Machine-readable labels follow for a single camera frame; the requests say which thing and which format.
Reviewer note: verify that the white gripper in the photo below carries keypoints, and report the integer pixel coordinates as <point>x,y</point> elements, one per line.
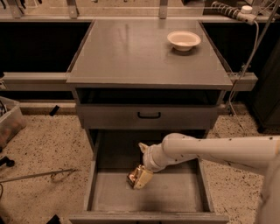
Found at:
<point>149,161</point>

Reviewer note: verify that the crushed orange can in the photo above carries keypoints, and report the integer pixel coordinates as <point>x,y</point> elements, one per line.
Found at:
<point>134,176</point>

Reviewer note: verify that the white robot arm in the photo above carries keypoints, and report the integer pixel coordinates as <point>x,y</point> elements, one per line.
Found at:
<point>257,154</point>

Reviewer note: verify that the open grey middle drawer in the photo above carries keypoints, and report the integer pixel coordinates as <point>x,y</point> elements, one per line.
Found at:
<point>177,195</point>

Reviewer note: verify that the closed grey top drawer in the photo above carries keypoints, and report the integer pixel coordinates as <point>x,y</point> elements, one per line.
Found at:
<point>125,118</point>

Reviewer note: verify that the grey drawer cabinet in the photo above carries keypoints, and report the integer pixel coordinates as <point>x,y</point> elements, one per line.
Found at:
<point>130,62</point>

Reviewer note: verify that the metal rod on floor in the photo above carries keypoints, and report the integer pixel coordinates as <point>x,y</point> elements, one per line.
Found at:
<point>6,180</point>

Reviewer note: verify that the small black floor block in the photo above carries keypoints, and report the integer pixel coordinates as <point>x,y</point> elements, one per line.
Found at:
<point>54,110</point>

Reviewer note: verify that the white paper bowl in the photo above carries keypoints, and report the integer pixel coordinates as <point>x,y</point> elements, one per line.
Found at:
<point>183,41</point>

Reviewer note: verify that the black object on floor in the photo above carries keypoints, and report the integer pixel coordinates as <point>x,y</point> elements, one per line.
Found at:
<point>6,161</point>

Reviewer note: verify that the clear plastic storage bin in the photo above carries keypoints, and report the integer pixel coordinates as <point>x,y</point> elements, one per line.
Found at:
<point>11,120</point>

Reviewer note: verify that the white power strip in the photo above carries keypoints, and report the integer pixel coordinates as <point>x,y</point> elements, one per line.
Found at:
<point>244,14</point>

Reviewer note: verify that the black drawer handle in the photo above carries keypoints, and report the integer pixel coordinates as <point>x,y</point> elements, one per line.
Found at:
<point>142,115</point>

